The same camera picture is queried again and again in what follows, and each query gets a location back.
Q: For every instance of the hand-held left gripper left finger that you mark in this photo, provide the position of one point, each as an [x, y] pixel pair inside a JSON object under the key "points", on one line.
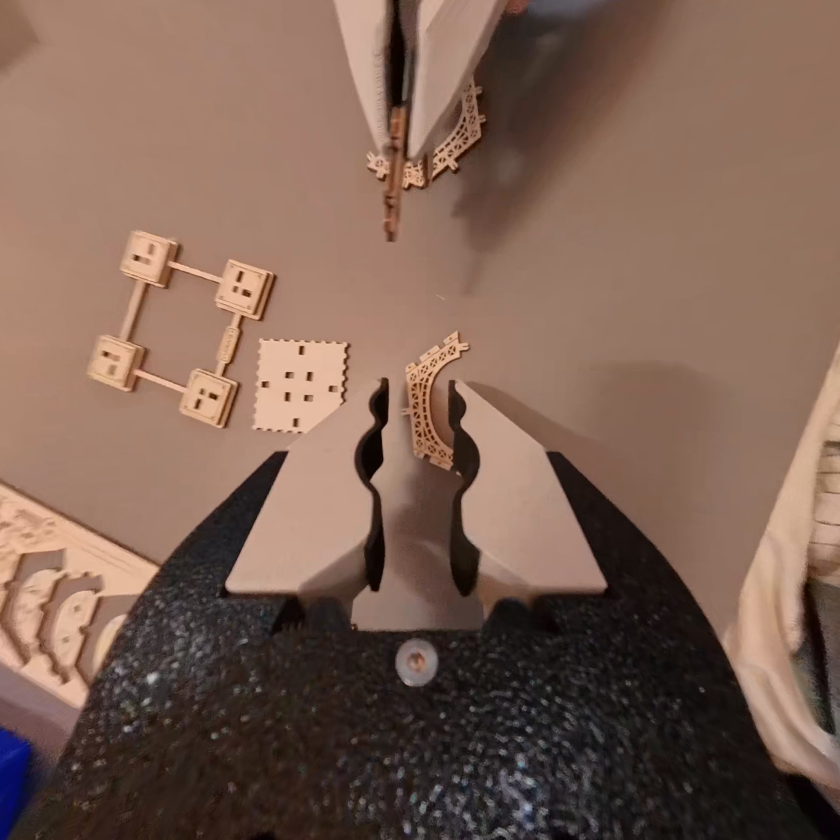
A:
{"points": [[302, 525]]}

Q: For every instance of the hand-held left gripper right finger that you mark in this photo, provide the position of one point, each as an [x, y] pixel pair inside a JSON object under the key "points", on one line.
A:
{"points": [[531, 525]]}

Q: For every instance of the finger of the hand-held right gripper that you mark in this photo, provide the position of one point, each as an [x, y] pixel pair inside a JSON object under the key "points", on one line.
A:
{"points": [[446, 52], [364, 46]]}

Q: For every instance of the wooden lattice arch piece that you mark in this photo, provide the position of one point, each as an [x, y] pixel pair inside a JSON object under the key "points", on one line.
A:
{"points": [[423, 407], [467, 124]]}

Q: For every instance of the narrow wooden lattice strip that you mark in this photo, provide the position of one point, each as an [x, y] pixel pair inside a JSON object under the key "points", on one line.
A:
{"points": [[394, 197]]}

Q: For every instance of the grey desk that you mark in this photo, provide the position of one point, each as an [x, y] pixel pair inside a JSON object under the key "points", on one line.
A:
{"points": [[656, 262]]}

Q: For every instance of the square wooden plate with holes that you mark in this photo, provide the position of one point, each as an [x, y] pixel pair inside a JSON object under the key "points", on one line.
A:
{"points": [[321, 364]]}

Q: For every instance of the wooden puzzle parts sheet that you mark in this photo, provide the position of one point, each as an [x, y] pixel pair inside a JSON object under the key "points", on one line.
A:
{"points": [[118, 564]]}

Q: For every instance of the cream printed hoodie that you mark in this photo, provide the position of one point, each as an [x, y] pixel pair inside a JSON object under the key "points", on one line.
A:
{"points": [[774, 590]]}

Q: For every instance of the blue plastic bin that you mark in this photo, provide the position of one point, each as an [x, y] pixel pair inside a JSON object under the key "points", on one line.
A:
{"points": [[13, 774]]}

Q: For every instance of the wooden frame with four squares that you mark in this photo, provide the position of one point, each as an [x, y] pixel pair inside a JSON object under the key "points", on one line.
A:
{"points": [[98, 377]]}

